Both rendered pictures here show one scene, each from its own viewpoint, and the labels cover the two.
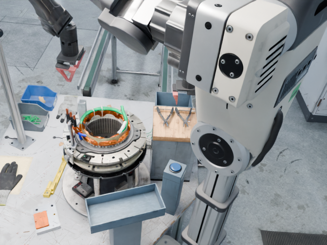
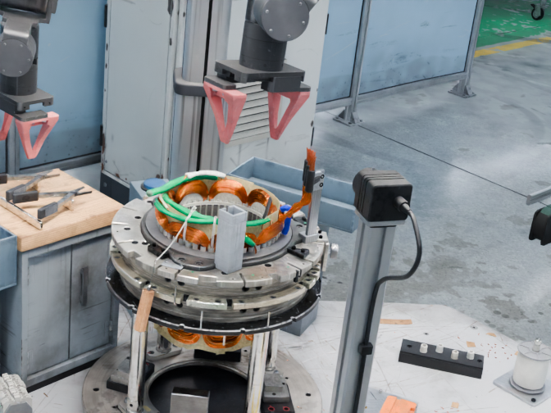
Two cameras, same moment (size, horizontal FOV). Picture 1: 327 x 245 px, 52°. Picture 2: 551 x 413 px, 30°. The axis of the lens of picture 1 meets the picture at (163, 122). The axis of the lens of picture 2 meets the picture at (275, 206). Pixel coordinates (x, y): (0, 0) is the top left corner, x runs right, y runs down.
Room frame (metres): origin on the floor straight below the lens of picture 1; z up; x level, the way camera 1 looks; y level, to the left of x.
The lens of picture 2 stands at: (1.85, 1.28, 1.77)
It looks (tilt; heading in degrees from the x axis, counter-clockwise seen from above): 24 degrees down; 226
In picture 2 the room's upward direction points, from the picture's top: 7 degrees clockwise
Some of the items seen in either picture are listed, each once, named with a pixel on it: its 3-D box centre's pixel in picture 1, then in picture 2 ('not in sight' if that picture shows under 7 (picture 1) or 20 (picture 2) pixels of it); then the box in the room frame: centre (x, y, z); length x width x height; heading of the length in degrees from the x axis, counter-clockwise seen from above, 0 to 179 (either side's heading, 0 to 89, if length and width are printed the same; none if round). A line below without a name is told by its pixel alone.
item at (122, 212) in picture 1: (124, 226); (292, 252); (0.64, 0.10, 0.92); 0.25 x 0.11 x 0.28; 113
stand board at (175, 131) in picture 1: (174, 123); (40, 206); (1.08, -0.05, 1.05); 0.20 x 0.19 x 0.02; 5
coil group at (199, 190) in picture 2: not in sight; (191, 193); (0.93, 0.15, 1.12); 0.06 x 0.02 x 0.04; 3
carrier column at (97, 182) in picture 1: (97, 187); (273, 318); (0.81, 0.23, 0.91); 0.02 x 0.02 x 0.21
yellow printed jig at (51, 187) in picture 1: (56, 175); not in sight; (0.93, 0.45, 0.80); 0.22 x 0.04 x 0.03; 176
